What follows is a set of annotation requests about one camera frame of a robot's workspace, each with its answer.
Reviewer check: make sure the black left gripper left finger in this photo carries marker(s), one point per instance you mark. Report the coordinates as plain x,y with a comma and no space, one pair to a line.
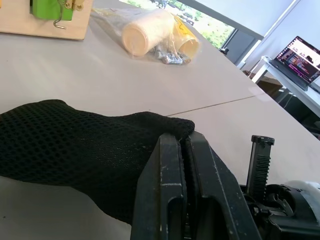
160,200

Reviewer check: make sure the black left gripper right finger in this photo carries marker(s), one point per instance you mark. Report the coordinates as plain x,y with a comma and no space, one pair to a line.
215,200

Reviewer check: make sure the yellow paper cup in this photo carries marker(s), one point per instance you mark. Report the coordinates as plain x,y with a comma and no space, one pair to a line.
188,43

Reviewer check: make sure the cream paper cup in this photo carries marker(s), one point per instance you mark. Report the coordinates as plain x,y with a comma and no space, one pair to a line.
147,30

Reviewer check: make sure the white side desk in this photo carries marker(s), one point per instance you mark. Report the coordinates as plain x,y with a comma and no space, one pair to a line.
305,96

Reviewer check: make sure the battery with dark label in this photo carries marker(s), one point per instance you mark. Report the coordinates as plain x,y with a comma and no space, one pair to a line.
172,59

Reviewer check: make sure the open laptop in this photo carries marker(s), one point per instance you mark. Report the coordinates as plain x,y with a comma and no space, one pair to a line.
297,60

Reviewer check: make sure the clear plastic bag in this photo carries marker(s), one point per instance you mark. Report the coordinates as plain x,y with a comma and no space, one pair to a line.
110,22

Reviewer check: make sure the brass hook latch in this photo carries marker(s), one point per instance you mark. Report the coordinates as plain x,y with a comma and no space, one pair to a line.
59,17

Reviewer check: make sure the light wooden latch board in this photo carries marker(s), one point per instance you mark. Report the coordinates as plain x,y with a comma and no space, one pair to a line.
37,28

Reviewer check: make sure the brass hinge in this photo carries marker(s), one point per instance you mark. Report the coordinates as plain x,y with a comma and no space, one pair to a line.
75,5

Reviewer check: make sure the green block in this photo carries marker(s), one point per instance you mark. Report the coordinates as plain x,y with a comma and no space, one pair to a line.
42,11

